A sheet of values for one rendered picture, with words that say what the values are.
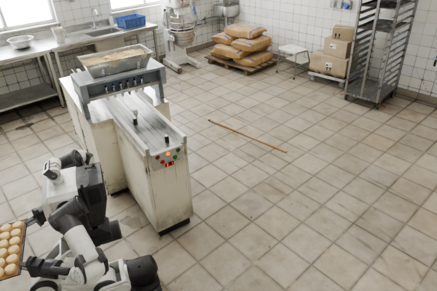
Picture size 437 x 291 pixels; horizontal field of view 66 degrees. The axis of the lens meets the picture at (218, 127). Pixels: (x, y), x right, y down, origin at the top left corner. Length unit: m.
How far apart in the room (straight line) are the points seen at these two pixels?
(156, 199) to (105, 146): 0.73
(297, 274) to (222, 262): 0.56
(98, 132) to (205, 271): 1.41
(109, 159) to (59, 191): 1.37
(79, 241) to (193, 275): 1.25
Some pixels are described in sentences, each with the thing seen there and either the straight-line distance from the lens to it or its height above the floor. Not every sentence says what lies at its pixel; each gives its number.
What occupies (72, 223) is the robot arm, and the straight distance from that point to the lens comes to 1.68.
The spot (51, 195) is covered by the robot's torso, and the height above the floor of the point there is 1.10.
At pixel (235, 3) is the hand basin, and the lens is 7.22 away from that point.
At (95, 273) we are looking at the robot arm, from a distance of 1.64.
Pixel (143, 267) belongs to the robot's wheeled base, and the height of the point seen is 0.34.
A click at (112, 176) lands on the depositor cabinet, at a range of 3.27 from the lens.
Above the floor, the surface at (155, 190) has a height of 0.51.
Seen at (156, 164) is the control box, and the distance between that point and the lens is 2.45.
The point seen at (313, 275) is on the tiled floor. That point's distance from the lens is 2.74.
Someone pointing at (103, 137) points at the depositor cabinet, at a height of 0.69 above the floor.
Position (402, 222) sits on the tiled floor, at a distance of 3.33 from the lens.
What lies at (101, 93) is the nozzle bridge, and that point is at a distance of 2.98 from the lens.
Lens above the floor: 2.17
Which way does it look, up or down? 30 degrees down
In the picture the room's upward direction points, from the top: 2 degrees counter-clockwise
